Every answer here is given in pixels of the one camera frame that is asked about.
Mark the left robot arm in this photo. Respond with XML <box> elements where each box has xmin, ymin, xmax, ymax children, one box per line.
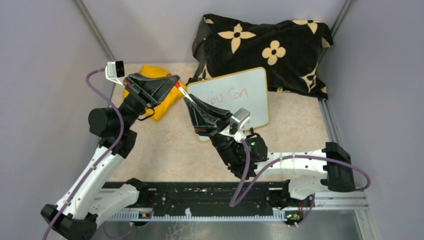
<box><xmin>41</xmin><ymin>73</ymin><xmax>180</xmax><ymax>240</ymax></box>

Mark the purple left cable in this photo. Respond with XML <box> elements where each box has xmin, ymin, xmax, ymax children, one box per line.
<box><xmin>41</xmin><ymin>67</ymin><xmax>125</xmax><ymax>240</ymax></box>

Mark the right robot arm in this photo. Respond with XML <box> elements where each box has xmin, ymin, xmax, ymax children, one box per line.
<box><xmin>183</xmin><ymin>94</ymin><xmax>356</xmax><ymax>207</ymax></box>

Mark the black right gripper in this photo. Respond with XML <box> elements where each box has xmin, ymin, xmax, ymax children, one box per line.
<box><xmin>185</xmin><ymin>94</ymin><xmax>241</xmax><ymax>166</ymax></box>

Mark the yellow folded cloth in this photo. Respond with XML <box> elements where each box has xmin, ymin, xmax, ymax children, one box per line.
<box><xmin>124</xmin><ymin>65</ymin><xmax>187</xmax><ymax>122</ymax></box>

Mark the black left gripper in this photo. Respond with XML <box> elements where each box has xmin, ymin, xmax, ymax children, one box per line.
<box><xmin>120</xmin><ymin>72</ymin><xmax>181</xmax><ymax>130</ymax></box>

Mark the yellow-framed whiteboard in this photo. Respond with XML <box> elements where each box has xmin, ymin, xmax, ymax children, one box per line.
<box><xmin>187</xmin><ymin>67</ymin><xmax>270</xmax><ymax>135</ymax></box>

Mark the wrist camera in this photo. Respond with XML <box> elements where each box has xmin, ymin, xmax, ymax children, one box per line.
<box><xmin>104</xmin><ymin>60</ymin><xmax>126</xmax><ymax>83</ymax></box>
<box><xmin>228</xmin><ymin>107</ymin><xmax>251</xmax><ymax>142</ymax></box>

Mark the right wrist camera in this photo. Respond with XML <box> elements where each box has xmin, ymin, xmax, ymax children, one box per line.
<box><xmin>228</xmin><ymin>107</ymin><xmax>251</xmax><ymax>142</ymax></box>

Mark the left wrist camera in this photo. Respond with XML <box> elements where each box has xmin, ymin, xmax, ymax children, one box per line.
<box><xmin>104</xmin><ymin>60</ymin><xmax>126</xmax><ymax>83</ymax></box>

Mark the black floral pillow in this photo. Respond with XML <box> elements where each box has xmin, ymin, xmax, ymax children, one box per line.
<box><xmin>188</xmin><ymin>13</ymin><xmax>334</xmax><ymax>100</ymax></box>

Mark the white red marker pen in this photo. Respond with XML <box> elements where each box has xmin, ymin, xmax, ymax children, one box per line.
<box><xmin>177</xmin><ymin>85</ymin><xmax>195</xmax><ymax>104</ymax></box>

